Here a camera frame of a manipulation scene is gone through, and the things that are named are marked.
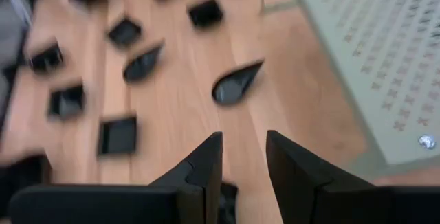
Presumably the mint green perforated shelf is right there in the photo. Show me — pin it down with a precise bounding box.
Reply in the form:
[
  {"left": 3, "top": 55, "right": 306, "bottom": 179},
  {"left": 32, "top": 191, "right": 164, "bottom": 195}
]
[{"left": 260, "top": 0, "right": 440, "bottom": 170}]

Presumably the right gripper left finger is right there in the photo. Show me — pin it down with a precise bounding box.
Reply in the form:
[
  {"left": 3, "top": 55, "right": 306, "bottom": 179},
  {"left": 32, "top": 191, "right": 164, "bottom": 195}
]
[{"left": 9, "top": 131, "right": 223, "bottom": 224}]

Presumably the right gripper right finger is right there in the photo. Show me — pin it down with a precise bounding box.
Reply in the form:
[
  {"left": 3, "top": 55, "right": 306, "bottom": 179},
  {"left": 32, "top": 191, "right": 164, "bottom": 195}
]
[{"left": 266, "top": 130, "right": 440, "bottom": 224}]

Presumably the black square mini plate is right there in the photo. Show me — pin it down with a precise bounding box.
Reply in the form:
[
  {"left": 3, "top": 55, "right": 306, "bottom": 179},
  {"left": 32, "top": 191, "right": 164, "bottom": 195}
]
[
  {"left": 187, "top": 0, "right": 225, "bottom": 29},
  {"left": 97, "top": 114, "right": 138, "bottom": 157},
  {"left": 107, "top": 16, "right": 144, "bottom": 49}
]

